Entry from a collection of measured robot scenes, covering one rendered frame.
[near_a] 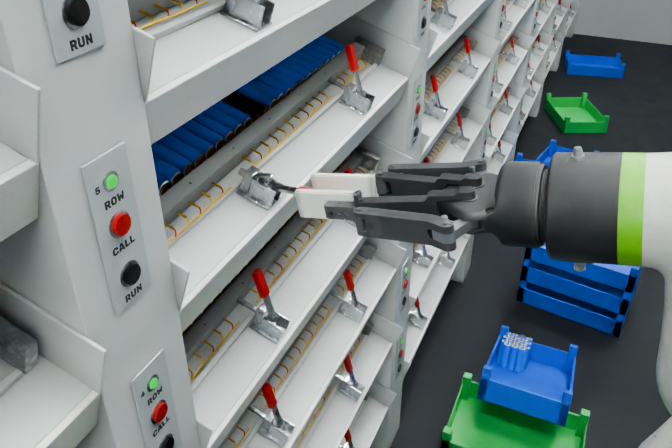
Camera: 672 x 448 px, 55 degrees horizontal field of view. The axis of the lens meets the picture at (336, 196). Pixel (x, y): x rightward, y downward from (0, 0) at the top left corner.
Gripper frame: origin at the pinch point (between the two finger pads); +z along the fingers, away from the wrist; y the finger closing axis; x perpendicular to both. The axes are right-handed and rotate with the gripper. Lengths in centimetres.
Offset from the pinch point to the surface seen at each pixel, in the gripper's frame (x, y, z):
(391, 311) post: -49, 43, 17
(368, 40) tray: 4.5, 42.3, 12.8
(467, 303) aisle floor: -93, 103, 21
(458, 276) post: -90, 112, 26
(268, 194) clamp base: 0.4, -1.0, 7.3
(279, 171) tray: -0.2, 5.5, 9.7
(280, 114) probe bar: 4.0, 12.3, 12.3
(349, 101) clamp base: 0.6, 25.7, 9.6
